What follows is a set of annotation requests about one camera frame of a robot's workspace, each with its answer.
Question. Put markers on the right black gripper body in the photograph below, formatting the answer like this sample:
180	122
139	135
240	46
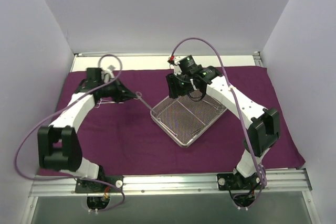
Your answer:
174	87

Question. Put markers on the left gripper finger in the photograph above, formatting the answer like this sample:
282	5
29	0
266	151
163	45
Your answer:
121	99
124	92

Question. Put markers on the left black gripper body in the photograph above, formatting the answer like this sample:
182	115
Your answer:
118	91

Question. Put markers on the silver surgical forceps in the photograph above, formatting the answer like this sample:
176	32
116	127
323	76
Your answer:
103	102

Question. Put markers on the silver surgical scissors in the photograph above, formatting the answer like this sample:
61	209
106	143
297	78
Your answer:
140	98

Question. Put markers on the metal mesh instrument tray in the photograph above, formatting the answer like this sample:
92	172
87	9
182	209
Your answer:
185	120

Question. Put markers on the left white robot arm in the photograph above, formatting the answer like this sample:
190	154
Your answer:
58	145

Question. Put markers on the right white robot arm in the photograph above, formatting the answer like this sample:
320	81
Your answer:
261	126

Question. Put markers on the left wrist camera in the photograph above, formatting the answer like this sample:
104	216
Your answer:
94	75

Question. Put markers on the aluminium right side rail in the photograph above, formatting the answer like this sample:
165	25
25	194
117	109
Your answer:
257	59

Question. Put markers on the aluminium rail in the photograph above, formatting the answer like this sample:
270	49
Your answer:
257	59
279	180

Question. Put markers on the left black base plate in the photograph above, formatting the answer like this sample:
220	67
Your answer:
113	184

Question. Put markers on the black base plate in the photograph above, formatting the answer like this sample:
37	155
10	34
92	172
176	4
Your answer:
230	181
113	184

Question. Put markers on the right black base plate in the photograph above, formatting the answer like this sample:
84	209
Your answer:
230	181

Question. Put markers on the aluminium front rail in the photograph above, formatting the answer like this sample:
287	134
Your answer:
279	180

